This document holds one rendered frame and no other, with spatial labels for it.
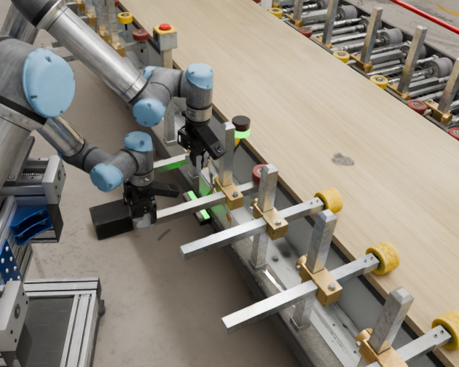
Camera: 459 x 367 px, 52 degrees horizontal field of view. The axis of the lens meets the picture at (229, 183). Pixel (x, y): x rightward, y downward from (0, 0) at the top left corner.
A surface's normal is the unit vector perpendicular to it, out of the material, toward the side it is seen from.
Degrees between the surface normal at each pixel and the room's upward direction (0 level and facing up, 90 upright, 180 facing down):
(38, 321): 0
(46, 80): 86
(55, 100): 85
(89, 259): 0
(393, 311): 90
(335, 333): 0
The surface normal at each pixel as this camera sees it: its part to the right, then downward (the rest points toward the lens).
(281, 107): 0.04, -0.76
